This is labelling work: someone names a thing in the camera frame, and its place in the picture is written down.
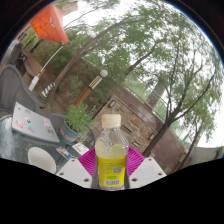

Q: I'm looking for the grey laptop with stickers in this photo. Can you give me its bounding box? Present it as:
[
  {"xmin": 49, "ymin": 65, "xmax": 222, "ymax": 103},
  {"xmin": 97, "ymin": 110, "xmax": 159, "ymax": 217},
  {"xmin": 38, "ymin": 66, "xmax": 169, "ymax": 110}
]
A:
[{"xmin": 11, "ymin": 101, "xmax": 62, "ymax": 144}]

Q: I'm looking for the yellow blue striped cone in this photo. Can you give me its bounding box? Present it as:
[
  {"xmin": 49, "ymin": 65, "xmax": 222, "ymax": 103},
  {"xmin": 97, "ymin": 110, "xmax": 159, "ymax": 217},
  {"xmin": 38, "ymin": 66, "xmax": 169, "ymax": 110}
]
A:
[{"xmin": 39, "ymin": 82, "xmax": 56, "ymax": 99}]

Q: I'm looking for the globe lamp post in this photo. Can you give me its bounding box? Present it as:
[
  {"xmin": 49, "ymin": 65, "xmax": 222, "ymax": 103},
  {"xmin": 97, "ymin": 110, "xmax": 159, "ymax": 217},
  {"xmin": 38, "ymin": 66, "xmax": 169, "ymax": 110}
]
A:
[{"xmin": 72, "ymin": 69, "xmax": 109, "ymax": 108}]

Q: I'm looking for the clear bottle with yellow label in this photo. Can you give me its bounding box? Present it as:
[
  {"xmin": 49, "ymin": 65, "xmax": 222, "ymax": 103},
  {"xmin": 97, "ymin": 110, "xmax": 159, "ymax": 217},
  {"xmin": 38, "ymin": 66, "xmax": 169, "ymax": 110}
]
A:
[{"xmin": 94, "ymin": 113, "xmax": 130, "ymax": 191}]

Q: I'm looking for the black laptop with stickers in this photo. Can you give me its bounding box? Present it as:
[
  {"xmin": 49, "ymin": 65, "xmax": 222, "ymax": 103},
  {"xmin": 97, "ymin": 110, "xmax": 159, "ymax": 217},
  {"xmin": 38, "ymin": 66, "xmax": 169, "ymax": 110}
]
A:
[{"xmin": 55, "ymin": 145, "xmax": 78, "ymax": 161}]

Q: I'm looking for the white paper booklet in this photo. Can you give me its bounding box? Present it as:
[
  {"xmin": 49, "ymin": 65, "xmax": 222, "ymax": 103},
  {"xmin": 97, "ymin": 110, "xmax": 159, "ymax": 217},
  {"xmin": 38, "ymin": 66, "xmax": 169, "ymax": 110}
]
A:
[{"xmin": 71, "ymin": 142, "xmax": 90, "ymax": 156}]

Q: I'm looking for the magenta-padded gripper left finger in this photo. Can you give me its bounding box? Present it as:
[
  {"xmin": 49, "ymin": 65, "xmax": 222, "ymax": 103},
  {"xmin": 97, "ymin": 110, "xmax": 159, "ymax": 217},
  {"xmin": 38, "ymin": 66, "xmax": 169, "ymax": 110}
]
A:
[{"xmin": 55, "ymin": 147, "xmax": 99, "ymax": 189}]

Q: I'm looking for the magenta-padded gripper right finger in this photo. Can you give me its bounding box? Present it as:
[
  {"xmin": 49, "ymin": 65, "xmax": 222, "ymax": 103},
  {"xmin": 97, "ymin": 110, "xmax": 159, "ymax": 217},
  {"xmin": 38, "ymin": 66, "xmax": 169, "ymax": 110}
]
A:
[{"xmin": 125, "ymin": 146, "xmax": 168, "ymax": 190}]

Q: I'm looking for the white mug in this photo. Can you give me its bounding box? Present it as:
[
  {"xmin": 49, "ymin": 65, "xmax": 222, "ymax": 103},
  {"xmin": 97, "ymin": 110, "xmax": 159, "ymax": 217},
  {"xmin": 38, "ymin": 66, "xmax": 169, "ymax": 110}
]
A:
[{"xmin": 27, "ymin": 146, "xmax": 58, "ymax": 175}]

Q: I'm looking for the green plant in blue pot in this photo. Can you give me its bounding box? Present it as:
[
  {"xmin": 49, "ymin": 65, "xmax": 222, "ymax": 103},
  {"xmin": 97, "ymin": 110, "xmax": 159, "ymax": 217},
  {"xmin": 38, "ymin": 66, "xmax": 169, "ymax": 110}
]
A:
[{"xmin": 59, "ymin": 102, "xmax": 94, "ymax": 146}]

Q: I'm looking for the orange canopy with white pole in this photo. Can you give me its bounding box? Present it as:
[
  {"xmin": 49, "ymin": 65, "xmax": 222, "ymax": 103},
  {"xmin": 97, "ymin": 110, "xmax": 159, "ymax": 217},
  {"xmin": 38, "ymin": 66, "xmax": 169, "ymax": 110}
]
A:
[{"xmin": 28, "ymin": 3, "xmax": 70, "ymax": 93}]

